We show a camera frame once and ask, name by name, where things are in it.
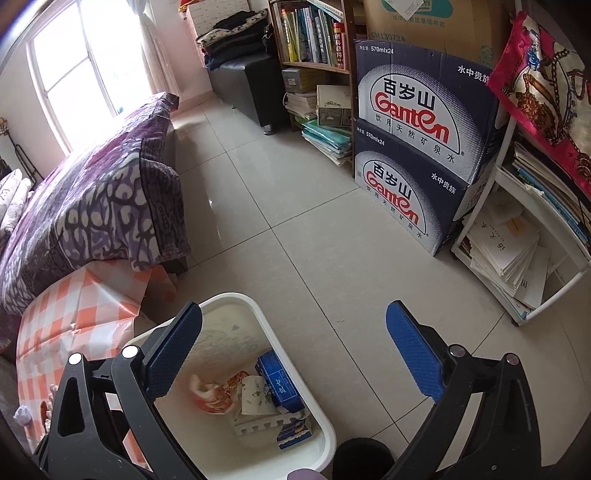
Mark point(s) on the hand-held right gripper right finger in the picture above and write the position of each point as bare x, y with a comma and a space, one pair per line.
413, 346

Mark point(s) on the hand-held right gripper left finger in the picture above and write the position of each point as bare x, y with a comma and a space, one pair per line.
173, 353

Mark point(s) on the red snack wrapper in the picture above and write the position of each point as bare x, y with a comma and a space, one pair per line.
212, 397

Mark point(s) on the white plastic bin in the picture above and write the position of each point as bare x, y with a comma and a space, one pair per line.
231, 332

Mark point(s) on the floral paper pack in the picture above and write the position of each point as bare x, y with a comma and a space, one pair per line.
256, 397

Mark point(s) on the large blue biscuit box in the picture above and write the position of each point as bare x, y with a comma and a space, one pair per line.
279, 381

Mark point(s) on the white foam piece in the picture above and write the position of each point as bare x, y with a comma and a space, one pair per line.
258, 422

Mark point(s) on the small blue box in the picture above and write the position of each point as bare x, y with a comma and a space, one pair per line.
295, 434

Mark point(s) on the orange checkered tablecloth table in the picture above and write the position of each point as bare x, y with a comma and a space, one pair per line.
83, 304

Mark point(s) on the person's black slipper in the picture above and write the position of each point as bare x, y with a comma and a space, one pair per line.
364, 461

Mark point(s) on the stack of white papers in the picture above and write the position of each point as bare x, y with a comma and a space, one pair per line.
503, 249

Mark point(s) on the white metal rack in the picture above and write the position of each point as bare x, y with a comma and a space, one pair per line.
554, 300

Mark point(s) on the dark blue water carton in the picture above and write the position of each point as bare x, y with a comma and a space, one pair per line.
415, 110
397, 198

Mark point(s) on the crumpled white tissue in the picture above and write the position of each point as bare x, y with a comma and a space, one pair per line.
22, 415

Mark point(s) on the purple patterned blanket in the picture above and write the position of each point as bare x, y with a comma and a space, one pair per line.
92, 203

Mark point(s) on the row of thin books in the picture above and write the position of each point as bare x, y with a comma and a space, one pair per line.
549, 184

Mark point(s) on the stack of patterned pillows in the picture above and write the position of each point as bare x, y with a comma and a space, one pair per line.
11, 198

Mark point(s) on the stack of flat books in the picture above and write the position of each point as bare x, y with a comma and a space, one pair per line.
325, 138

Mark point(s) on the black coat rack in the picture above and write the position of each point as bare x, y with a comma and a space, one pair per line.
23, 157

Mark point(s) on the cream patterned box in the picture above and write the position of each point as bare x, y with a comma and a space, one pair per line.
333, 106

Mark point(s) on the black leather bench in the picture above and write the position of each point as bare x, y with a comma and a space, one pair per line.
244, 92

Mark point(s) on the red printed cloth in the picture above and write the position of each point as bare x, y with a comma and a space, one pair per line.
540, 92

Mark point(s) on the window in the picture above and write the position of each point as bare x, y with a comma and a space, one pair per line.
78, 69

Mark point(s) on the wooden bookshelf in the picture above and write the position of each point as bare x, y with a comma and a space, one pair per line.
351, 46

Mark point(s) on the pale curtain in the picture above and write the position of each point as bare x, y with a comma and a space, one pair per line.
159, 41

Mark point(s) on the stack of folded clothes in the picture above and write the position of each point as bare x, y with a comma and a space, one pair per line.
231, 39

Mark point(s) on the large brown cardboard box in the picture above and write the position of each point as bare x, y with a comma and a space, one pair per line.
438, 27

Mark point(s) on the row of colourful books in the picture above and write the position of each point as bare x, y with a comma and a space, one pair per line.
314, 39

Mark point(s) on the black bag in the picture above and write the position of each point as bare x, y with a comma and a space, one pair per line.
268, 39

